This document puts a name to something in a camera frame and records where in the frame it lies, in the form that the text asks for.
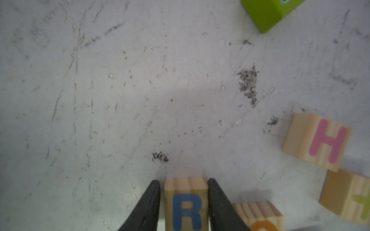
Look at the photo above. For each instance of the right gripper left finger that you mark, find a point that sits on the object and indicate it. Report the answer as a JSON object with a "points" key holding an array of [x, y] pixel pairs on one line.
{"points": [[145, 215]]}

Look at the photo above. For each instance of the green N letter block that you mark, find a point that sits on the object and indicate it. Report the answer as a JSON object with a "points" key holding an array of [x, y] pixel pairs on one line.
{"points": [[267, 13]]}

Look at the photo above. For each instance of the wooden H letter block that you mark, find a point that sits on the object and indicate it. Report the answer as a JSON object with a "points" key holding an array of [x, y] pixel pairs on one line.
{"points": [[317, 140]]}

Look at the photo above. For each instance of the wooden plus sign block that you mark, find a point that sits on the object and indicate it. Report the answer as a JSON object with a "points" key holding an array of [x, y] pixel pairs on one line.
{"points": [[347, 195]]}

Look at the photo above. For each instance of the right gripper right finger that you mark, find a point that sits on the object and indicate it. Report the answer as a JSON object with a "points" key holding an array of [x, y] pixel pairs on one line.
{"points": [[223, 216]]}

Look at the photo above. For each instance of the wooden R letter block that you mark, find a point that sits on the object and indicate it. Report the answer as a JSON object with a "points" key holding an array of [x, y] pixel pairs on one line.
{"points": [[186, 204]]}

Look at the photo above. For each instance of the wooden Q letter block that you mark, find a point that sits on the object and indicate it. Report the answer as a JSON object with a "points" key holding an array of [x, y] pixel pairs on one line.
{"points": [[261, 216]]}

